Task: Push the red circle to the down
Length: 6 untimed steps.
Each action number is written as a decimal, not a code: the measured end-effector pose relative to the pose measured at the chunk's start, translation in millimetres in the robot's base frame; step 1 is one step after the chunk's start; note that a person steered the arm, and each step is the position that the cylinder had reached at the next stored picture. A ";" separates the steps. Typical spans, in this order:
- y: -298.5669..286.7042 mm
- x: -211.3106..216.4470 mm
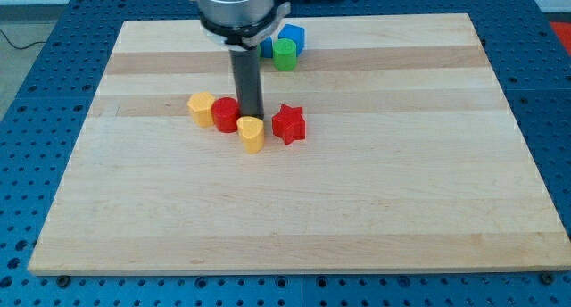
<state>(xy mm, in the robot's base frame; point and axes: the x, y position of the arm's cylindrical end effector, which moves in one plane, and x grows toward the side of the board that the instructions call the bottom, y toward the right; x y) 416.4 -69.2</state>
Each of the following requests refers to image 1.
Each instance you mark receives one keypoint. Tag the red cylinder block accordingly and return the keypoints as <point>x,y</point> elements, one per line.
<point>225,112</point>

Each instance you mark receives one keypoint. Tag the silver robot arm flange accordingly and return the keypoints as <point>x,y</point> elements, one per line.
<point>240,25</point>

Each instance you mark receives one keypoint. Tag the red star block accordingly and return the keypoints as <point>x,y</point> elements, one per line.
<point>289,124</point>

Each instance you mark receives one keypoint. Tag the yellow heart block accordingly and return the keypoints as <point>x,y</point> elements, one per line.
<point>251,132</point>

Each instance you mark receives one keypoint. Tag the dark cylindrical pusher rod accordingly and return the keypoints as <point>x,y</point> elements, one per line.
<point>246,72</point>

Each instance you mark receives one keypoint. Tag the yellow hexagon block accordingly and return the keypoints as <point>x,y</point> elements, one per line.
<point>199,106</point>

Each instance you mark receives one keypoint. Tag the green cylinder block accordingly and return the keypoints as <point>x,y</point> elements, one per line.
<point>285,54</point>

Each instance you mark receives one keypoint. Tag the blue block behind rod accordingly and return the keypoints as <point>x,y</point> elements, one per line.
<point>266,48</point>

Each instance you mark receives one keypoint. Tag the blue cube block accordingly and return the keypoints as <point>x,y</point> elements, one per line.
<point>295,33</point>

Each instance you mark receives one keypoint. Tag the wooden board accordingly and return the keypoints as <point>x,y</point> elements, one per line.
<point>413,162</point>

